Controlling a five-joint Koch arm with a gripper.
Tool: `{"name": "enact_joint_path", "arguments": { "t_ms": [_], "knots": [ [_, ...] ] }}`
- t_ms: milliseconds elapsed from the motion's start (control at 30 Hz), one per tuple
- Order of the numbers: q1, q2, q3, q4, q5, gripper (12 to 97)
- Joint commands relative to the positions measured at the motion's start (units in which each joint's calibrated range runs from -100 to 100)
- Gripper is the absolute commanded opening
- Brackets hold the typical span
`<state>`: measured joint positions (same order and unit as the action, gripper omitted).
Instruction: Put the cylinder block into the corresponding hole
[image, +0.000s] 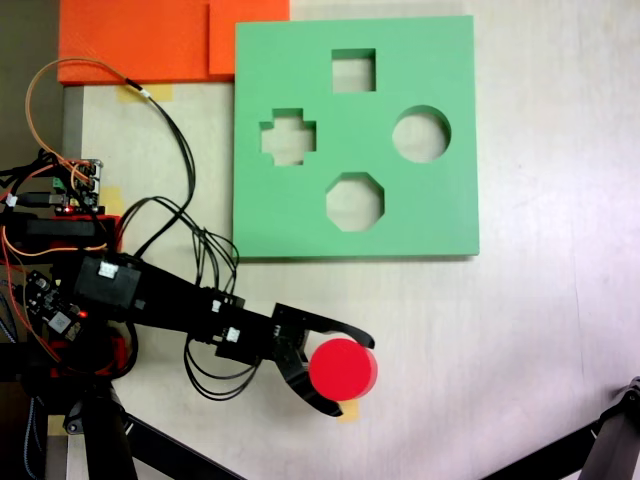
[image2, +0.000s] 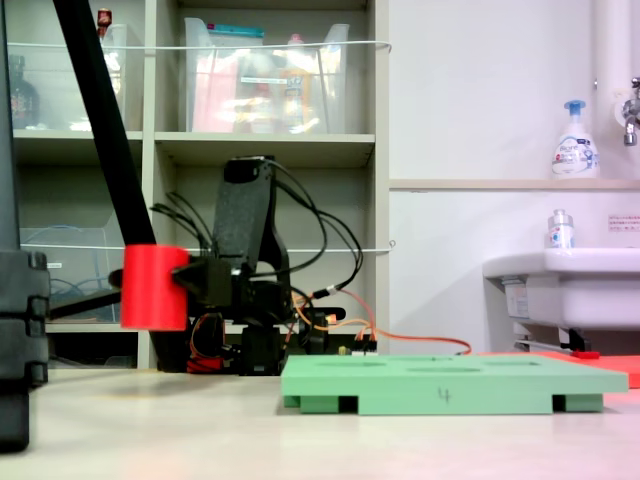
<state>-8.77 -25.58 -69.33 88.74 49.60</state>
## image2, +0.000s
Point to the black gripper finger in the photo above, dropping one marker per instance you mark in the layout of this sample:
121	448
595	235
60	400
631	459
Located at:
192	276
117	279

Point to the red cylinder block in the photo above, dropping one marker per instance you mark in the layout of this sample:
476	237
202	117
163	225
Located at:
152	295

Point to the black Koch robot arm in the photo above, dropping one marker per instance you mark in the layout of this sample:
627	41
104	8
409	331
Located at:
240	215

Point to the clear file box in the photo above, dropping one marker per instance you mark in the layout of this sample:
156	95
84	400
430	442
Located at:
75	270

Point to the black tripod with notched leg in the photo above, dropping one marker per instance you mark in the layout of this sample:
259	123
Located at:
20	300

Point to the beige shelf unit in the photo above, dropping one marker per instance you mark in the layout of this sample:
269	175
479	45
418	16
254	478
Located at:
265	145

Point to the pink pack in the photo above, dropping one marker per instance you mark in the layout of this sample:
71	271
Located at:
212	100

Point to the dark glass bottle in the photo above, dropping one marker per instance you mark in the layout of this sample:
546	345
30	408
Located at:
22	100

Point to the bottle with pink cap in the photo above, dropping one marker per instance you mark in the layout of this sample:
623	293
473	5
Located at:
295	85

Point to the large clear storage bin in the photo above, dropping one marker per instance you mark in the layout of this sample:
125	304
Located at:
340	75

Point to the bag with blue strip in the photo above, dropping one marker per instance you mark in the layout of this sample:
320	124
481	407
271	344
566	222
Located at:
235	31

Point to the bottle with red cap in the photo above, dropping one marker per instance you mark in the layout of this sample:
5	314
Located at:
104	20

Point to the green shape sorting board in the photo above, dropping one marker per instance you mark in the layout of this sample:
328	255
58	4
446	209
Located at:
500	390

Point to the small clear bottle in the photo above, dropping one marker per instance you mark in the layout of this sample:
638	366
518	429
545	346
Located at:
560	235

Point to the white sink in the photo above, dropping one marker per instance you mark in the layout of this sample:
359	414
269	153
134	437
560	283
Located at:
575	295

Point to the white soap pump bottle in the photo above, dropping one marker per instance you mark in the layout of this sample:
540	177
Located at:
575	155

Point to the metal faucet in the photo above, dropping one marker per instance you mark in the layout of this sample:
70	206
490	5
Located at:
631	112

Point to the red arm base plate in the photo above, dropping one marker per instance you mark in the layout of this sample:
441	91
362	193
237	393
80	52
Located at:
205	364

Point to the red printed wall sticker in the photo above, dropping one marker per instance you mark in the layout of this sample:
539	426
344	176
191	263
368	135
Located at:
625	223

